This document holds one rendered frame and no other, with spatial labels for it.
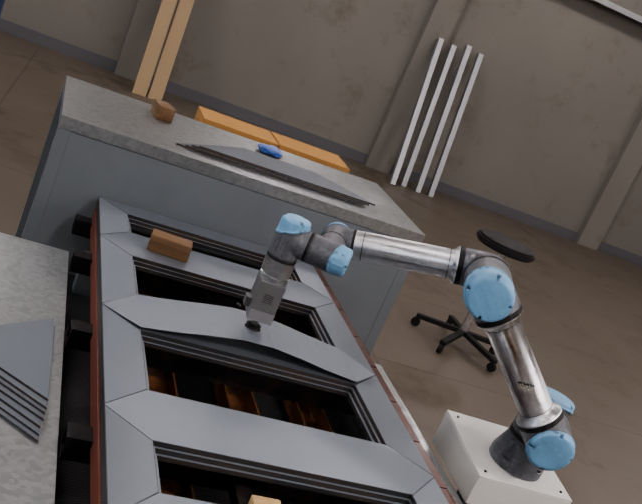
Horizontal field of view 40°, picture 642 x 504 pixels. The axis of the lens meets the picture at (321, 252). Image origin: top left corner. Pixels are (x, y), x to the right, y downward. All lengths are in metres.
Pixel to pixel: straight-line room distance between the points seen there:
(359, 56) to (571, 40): 2.49
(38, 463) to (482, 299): 1.02
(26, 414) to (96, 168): 1.24
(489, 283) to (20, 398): 1.04
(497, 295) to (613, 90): 9.17
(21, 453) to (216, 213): 1.43
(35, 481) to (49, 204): 1.40
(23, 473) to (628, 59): 10.04
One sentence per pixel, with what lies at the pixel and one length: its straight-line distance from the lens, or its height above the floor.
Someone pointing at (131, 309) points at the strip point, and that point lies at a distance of 2.15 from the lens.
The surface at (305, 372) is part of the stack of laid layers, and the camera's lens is 2.20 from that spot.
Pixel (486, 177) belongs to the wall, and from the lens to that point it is 10.76.
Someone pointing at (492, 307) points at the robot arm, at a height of 1.20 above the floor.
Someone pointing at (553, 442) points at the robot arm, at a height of 0.95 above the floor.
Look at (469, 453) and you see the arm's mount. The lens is 2.39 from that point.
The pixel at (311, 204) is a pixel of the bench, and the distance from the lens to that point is 3.00.
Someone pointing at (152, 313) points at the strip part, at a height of 0.86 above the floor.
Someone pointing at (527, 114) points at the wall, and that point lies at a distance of 10.74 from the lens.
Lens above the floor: 1.72
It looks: 16 degrees down
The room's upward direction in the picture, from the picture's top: 23 degrees clockwise
